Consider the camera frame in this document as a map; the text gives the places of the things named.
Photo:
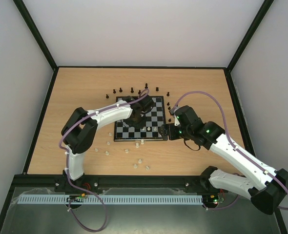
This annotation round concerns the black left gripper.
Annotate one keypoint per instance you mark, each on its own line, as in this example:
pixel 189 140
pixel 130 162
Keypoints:
pixel 140 126

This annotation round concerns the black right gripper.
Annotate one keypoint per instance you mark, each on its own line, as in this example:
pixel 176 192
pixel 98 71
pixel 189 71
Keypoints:
pixel 167 131

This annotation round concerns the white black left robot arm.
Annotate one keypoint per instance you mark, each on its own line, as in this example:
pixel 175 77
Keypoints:
pixel 79 131

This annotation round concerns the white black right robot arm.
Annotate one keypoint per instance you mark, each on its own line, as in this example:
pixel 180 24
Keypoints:
pixel 263 185

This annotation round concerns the black white chessboard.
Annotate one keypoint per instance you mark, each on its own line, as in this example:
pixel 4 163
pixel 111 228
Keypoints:
pixel 154 118

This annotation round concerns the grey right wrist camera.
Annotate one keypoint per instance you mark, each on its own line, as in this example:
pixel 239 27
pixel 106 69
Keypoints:
pixel 172 111

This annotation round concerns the black front frame rail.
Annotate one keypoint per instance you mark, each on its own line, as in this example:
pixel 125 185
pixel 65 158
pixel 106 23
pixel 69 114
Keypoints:
pixel 98 183

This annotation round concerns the white slotted cable duct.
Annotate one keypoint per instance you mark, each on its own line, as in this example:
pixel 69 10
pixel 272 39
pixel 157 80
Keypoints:
pixel 113 199

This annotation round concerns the black rear left frame post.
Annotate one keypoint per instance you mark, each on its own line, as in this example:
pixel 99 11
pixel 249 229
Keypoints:
pixel 20 5

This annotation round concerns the black frame post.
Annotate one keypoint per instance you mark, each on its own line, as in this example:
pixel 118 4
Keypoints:
pixel 20 5
pixel 250 33

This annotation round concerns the black rear right frame post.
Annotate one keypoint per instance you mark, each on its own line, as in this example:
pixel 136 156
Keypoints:
pixel 250 33

